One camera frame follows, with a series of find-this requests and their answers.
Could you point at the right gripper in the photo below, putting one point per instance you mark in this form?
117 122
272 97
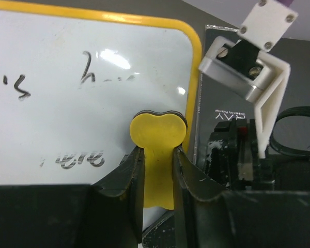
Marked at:
232 157

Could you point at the black flat box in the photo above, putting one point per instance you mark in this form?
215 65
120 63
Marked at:
291 168

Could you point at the yellow bone-shaped eraser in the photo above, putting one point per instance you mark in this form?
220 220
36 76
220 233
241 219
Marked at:
158 134

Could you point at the yellow-framed whiteboard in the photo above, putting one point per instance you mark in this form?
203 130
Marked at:
71 80

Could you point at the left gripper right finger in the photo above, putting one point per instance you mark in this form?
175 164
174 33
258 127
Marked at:
209 215

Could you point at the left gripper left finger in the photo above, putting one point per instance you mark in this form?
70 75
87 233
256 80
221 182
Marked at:
108 213

